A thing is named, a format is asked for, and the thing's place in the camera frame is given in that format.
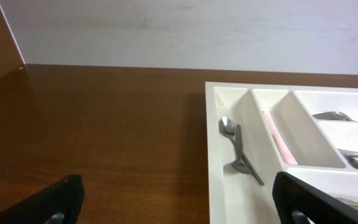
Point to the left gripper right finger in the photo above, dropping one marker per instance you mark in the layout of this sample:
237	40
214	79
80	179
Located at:
299	202

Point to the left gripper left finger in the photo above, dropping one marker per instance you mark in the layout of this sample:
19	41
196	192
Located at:
64	197

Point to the white plastic knife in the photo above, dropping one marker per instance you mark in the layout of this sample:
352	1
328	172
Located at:
284	151

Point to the small metal spoon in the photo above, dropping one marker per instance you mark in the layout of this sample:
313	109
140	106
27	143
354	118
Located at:
239	165
226	127

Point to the white cutlery tray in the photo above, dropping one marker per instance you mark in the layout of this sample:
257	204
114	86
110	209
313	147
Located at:
315	144

